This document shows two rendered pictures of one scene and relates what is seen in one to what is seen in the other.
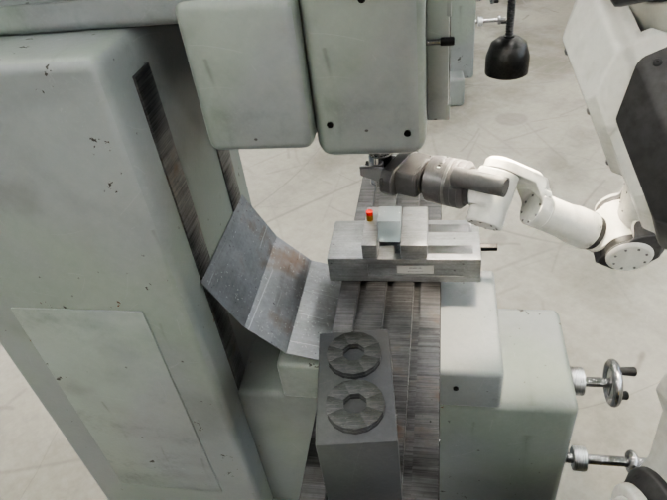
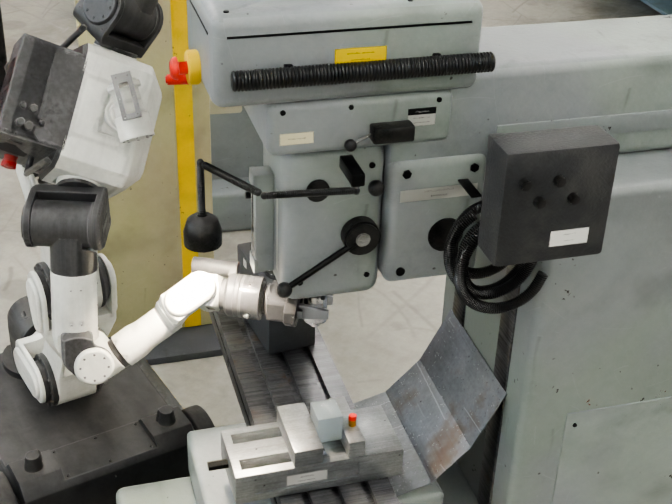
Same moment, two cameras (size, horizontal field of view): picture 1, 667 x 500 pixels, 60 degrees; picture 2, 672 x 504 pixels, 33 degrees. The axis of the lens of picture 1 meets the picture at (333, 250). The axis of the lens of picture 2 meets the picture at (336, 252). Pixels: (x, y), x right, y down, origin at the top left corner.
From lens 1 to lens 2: 289 cm
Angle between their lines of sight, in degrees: 105
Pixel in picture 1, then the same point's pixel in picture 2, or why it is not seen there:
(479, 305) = (221, 488)
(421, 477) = (231, 320)
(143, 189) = not seen: hidden behind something
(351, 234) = (372, 434)
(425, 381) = (247, 368)
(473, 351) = (217, 442)
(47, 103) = not seen: hidden behind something
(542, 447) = not seen: outside the picture
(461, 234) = (249, 455)
